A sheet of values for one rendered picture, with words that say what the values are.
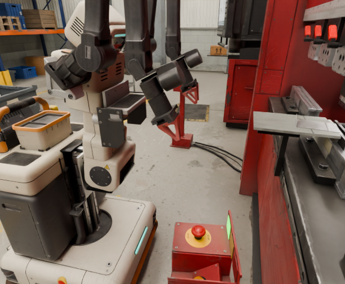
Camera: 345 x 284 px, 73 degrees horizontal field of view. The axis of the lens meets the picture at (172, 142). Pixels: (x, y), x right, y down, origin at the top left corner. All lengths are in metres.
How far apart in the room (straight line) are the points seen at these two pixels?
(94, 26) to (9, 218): 0.92
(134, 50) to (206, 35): 7.37
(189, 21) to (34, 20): 4.50
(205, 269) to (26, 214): 0.80
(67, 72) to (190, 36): 7.40
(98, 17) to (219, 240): 0.68
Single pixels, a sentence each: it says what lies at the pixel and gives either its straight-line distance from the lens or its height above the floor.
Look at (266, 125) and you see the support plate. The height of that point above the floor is 1.00.
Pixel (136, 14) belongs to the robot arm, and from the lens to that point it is 0.68.
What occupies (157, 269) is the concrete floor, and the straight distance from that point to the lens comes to 1.61.
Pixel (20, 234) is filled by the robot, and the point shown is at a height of 0.46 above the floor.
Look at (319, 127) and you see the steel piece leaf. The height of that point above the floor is 1.00.
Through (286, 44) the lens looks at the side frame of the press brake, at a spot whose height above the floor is 1.21.
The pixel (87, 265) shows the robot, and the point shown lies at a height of 0.28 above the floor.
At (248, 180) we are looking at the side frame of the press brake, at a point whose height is 0.16.
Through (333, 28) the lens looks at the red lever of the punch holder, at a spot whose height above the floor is 1.31.
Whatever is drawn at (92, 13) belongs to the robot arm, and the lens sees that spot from 0.73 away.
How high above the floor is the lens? 1.31
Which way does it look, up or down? 26 degrees down
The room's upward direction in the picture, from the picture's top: straight up
